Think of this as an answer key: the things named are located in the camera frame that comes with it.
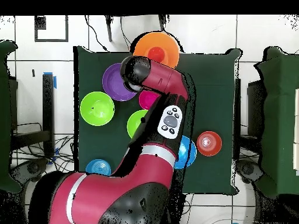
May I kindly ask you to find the green bowl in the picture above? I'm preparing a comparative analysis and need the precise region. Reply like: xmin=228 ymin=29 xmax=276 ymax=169
xmin=126 ymin=109 xmax=149 ymax=139
xmin=79 ymin=91 xmax=116 ymax=127

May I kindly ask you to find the small pink-red bowl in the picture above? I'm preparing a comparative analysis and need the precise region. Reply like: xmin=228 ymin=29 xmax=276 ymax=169
xmin=138 ymin=89 xmax=161 ymax=111

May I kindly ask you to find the purple bowl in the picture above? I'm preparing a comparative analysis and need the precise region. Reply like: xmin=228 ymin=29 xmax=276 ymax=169
xmin=102 ymin=62 xmax=137 ymax=102

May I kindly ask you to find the orange cup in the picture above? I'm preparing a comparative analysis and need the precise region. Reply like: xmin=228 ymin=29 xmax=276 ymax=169
xmin=147 ymin=45 xmax=166 ymax=63

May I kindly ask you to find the large yellow-orange bowl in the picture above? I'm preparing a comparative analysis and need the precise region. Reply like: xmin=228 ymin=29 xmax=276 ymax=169
xmin=133 ymin=31 xmax=180 ymax=69

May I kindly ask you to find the dark green table cloth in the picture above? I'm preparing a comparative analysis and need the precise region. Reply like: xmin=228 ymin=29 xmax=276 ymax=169
xmin=73 ymin=45 xmax=241 ymax=195

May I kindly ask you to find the small orange bowl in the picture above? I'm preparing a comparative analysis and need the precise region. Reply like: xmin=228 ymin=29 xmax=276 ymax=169
xmin=196 ymin=131 xmax=223 ymax=157

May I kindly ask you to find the small light blue bowl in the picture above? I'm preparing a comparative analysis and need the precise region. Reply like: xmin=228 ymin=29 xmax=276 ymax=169
xmin=85 ymin=159 xmax=112 ymax=177

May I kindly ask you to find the black metal beam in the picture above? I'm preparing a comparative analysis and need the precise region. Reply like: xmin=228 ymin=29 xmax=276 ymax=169
xmin=234 ymin=78 xmax=242 ymax=162

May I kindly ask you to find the black stand leg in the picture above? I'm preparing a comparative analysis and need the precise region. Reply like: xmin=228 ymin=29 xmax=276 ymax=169
xmin=158 ymin=15 xmax=170 ymax=32
xmin=104 ymin=15 xmax=113 ymax=43

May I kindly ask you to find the green cloth side table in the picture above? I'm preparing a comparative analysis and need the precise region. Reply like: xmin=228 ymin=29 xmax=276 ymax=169
xmin=253 ymin=45 xmax=299 ymax=199
xmin=0 ymin=39 xmax=23 ymax=194

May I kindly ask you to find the tangle of cables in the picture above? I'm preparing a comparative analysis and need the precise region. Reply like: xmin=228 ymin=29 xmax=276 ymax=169
xmin=13 ymin=122 xmax=75 ymax=173

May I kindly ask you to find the black metal frame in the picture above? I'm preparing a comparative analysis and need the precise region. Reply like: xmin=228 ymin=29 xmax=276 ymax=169
xmin=11 ymin=73 xmax=55 ymax=160

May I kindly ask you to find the black square frame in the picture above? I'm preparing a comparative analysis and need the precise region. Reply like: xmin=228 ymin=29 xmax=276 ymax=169
xmin=34 ymin=15 xmax=69 ymax=43

